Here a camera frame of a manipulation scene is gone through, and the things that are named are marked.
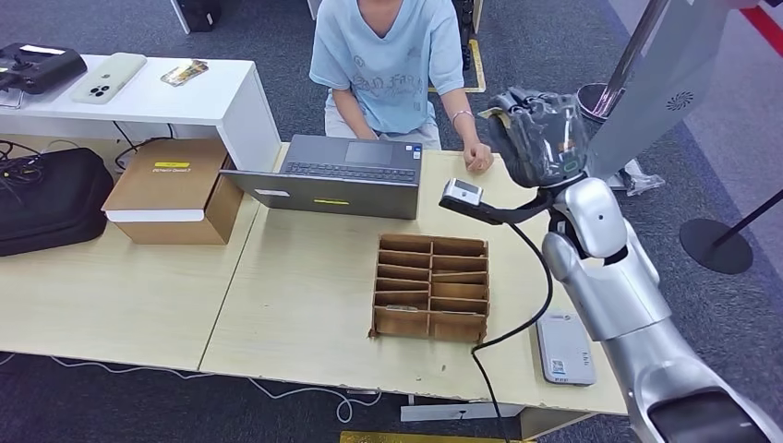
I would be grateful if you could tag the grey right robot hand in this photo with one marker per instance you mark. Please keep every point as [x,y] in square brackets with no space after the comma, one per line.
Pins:
[541,140]

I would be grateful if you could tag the person's left hand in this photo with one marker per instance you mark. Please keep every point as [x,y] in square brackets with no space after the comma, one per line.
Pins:
[478,158]

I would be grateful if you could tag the person's left forearm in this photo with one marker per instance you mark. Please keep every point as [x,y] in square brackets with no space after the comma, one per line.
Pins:
[466,128]

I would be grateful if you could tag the person's right forearm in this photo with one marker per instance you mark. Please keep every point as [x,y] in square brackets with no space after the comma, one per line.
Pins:
[355,119]

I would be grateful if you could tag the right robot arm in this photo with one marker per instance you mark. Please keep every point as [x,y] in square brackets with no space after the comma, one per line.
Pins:
[618,287]

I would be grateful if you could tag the person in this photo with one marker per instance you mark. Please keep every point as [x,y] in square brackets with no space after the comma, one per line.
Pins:
[385,67]

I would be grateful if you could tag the white card reader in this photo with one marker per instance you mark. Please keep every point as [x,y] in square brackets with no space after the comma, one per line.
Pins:
[566,354]

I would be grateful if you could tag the yellow floor tape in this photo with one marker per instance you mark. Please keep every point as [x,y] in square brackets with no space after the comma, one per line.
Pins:
[479,67]
[397,438]

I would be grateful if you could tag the clear plastic wrap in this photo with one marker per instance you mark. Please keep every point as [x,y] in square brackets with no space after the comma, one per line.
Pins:
[642,180]

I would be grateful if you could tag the cardboard slot organizer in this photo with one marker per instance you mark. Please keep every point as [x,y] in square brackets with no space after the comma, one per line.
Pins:
[431,287]

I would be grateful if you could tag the grey panel stand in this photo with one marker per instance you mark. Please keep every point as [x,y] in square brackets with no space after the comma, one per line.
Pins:
[667,73]

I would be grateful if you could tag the grey laptop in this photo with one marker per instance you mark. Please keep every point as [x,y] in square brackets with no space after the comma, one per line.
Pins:
[318,195]

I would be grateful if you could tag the white desk foot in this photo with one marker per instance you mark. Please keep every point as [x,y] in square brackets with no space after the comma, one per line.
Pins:
[440,413]

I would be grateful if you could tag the white shelf desk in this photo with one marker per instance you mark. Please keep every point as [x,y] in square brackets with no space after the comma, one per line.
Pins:
[214,104]

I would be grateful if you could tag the brown cardboard box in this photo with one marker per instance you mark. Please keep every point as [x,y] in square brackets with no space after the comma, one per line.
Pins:
[171,183]

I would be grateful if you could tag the black cabinet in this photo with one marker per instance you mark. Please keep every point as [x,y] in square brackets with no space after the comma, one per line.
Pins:
[199,15]

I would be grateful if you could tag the pale smartphone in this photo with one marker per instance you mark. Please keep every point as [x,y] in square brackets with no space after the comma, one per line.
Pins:
[110,76]

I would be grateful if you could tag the black carry bag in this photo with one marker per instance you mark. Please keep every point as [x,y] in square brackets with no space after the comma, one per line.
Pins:
[49,202]

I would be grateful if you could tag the black device case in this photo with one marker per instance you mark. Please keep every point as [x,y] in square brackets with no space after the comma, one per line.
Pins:
[43,67]

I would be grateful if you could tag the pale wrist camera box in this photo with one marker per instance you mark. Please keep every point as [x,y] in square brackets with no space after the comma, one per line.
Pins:
[463,192]

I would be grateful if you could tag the black camera bracket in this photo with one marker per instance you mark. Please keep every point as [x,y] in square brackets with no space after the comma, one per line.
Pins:
[508,214]

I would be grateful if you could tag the chrome stanchion post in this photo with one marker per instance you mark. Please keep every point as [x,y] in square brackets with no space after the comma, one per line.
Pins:
[636,37]

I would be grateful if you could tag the black stanchion post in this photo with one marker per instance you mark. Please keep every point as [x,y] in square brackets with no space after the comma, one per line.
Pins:
[716,247]

